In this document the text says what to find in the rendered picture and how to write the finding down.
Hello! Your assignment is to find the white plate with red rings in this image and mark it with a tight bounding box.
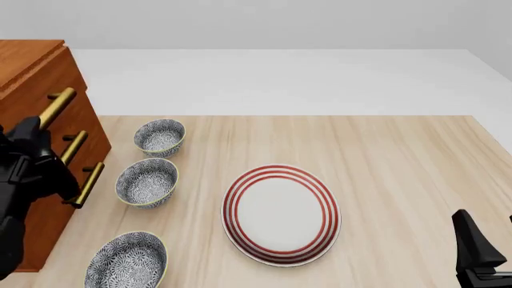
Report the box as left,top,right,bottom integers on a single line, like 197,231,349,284
221,163,342,268

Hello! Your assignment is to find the short brass drawer handle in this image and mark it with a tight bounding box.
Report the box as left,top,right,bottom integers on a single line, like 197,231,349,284
58,130,90,166

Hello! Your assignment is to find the medium brass drawer handle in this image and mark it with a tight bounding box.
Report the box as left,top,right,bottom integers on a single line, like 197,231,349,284
61,161,106,210

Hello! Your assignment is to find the wooden drawer with longest handle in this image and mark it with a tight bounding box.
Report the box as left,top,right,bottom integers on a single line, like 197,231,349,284
0,48,89,142

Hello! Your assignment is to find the long brass drawer handle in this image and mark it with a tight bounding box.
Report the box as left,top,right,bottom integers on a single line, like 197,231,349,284
38,86,78,131

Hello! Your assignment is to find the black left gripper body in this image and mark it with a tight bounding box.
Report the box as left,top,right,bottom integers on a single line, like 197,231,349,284
0,128,39,222

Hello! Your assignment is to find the wooden drawer with short handle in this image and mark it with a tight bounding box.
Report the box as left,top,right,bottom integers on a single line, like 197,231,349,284
43,86,102,169

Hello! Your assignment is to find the wooden cabinet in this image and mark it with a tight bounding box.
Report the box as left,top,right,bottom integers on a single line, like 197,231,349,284
0,39,113,274

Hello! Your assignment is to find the blue patterned bowl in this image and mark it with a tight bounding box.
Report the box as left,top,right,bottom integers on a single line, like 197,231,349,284
83,230,169,288
133,118,186,159
114,158,179,210

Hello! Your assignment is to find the wooden drawer with medium handle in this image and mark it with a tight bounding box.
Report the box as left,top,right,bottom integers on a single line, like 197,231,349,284
15,117,113,273

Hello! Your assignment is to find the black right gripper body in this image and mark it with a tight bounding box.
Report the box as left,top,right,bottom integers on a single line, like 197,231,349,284
454,263,512,288

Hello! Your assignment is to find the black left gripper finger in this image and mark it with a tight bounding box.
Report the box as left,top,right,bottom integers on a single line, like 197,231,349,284
30,153,81,202
6,115,53,158

